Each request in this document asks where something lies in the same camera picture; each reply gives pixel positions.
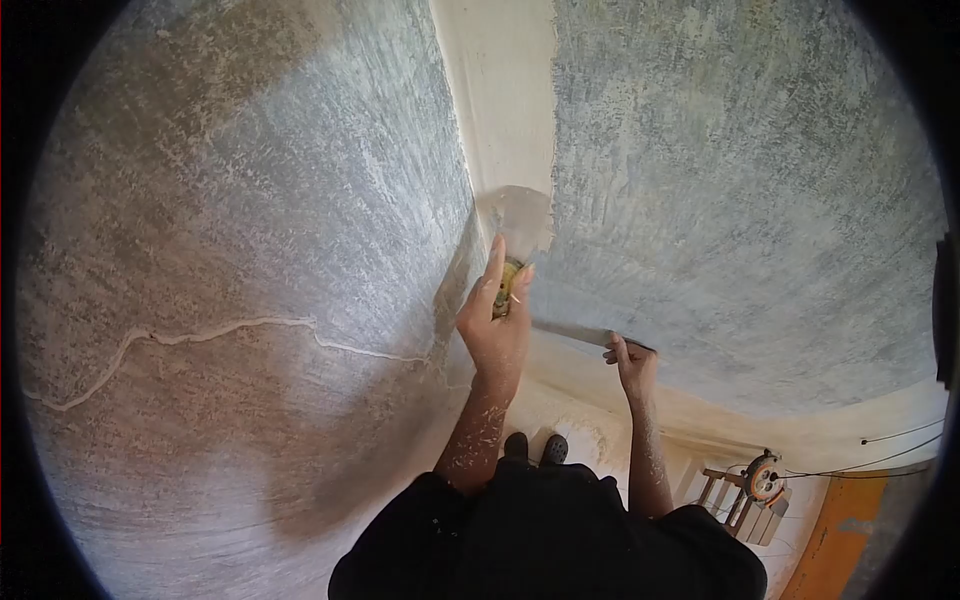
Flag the person's left hand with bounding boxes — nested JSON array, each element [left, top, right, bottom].
[[456, 234, 537, 385]]

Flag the person's right hand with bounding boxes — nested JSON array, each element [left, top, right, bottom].
[[602, 333, 660, 403]]

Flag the person's left index finger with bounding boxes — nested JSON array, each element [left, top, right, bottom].
[[477, 234, 507, 307]]

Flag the person's left thumb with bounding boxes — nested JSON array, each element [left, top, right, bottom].
[[513, 264, 537, 315]]

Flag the steel plastering trowel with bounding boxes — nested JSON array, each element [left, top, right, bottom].
[[531, 318, 658, 355]]

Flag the yellow-handled putty knife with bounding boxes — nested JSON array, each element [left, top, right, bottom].
[[477, 185, 557, 321]]

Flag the person's legs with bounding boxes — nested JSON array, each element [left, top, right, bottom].
[[502, 431, 571, 469]]

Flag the person's body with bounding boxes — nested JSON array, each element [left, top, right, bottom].
[[327, 457, 769, 600]]

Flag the wooden stool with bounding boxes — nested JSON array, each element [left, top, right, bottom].
[[696, 466, 793, 548]]

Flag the orange door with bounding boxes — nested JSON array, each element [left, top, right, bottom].
[[778, 471, 891, 600]]

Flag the orange cable reel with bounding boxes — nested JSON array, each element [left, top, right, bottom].
[[742, 448, 789, 504]]

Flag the black cable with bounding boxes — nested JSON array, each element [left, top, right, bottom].
[[780, 431, 945, 481]]

